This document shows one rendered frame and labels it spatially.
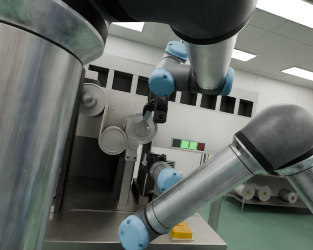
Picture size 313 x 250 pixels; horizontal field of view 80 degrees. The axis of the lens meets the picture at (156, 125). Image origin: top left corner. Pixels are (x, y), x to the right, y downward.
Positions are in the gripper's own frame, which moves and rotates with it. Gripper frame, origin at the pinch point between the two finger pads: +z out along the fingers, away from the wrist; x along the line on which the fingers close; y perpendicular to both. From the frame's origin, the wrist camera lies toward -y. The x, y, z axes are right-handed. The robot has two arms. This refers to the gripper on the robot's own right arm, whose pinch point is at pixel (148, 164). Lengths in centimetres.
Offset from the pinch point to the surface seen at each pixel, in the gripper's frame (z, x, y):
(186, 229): -24.1, -12.0, -16.5
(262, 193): 219, -286, -76
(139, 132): -1.3, 7.0, 14.2
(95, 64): 34, 35, 50
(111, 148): 1.5, 18.0, 4.8
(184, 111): 34, -26, 32
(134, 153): -3.8, 7.9, 4.7
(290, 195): 219, -356, -74
